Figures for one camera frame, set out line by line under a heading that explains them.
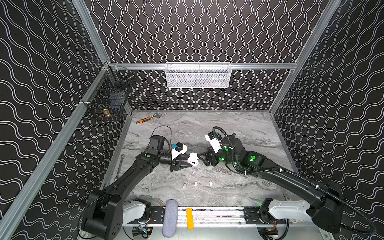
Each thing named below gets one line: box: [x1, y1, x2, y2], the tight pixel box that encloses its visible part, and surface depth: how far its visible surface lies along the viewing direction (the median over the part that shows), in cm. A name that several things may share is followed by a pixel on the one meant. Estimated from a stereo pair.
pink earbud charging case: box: [187, 152, 200, 166], surface depth 73 cm
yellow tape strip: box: [186, 208, 195, 230], surface depth 76 cm
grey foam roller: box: [162, 199, 178, 238], surface depth 73 cm
